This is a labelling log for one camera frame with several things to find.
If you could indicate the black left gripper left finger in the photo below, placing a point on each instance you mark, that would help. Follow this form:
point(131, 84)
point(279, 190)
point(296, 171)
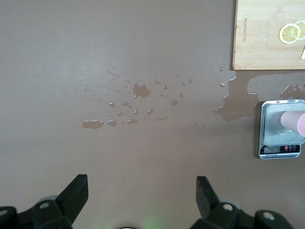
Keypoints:
point(66, 202)

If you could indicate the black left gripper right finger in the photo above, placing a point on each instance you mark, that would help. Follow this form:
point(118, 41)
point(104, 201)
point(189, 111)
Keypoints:
point(209, 207)

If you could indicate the pink plastic cup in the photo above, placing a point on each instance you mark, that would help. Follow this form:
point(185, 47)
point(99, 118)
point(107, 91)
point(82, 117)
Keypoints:
point(291, 121)

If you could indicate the silver digital kitchen scale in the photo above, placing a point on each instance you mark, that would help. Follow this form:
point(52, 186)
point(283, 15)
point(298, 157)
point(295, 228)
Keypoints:
point(274, 133)

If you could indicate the brown table cover mat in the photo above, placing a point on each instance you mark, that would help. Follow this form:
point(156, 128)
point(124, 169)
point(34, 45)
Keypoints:
point(71, 47)

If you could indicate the wooden cutting board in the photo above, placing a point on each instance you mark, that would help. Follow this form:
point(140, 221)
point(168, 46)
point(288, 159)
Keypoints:
point(259, 47)

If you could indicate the yellow plastic knife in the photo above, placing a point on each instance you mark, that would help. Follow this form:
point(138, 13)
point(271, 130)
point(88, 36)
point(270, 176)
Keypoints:
point(303, 52)

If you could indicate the whole lemon slice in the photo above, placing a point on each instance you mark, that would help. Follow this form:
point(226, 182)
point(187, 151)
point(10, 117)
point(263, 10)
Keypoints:
point(289, 33)

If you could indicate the partly covered lemon slice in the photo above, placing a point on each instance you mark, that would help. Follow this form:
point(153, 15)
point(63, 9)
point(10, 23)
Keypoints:
point(302, 27)

